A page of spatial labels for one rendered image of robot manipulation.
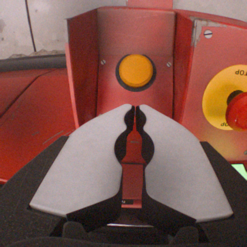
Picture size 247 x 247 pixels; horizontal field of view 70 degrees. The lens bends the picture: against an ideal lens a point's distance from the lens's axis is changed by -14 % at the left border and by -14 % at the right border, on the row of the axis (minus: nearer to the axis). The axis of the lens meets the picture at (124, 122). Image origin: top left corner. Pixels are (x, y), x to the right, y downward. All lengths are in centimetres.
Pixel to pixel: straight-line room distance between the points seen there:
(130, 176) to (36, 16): 94
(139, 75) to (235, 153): 15
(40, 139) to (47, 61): 65
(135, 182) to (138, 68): 12
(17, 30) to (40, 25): 14
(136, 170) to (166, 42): 15
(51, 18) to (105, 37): 80
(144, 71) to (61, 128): 27
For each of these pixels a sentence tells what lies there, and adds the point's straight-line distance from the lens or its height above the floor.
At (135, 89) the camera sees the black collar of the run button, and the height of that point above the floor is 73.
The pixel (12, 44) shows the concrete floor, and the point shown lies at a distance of 116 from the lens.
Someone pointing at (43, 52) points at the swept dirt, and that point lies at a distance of 108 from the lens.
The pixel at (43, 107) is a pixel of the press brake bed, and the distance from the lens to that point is 55.
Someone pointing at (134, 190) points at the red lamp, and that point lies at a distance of 20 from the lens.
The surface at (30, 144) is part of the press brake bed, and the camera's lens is 43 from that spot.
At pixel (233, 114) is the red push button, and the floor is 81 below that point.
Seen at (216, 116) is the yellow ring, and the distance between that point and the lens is 21.
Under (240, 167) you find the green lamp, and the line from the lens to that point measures 26.
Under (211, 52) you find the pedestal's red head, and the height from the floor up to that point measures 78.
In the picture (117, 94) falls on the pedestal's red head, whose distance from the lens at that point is 24.
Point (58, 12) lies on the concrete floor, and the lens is 101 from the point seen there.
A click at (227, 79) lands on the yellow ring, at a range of 19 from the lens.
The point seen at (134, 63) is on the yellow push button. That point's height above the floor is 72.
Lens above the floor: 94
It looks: 54 degrees down
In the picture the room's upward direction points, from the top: 174 degrees counter-clockwise
